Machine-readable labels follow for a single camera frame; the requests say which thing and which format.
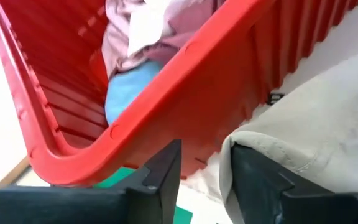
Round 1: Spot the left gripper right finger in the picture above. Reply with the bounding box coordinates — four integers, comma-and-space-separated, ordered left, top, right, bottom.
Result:
230, 142, 358, 224

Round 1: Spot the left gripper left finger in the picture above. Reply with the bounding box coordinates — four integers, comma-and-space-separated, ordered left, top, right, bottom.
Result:
0, 139, 183, 224

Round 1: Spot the pink garment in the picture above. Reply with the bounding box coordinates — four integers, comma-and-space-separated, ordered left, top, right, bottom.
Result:
100, 0, 227, 79

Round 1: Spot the beige shirt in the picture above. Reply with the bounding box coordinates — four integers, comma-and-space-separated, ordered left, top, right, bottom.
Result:
218, 42, 358, 224

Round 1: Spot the blue denim garment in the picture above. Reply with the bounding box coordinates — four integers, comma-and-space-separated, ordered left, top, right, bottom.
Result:
104, 60, 165, 126

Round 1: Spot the white garment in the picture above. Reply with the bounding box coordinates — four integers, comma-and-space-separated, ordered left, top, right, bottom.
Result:
126, 0, 205, 59

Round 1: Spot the red plastic laundry basket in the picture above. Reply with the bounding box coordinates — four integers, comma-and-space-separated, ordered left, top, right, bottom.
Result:
0, 0, 358, 188

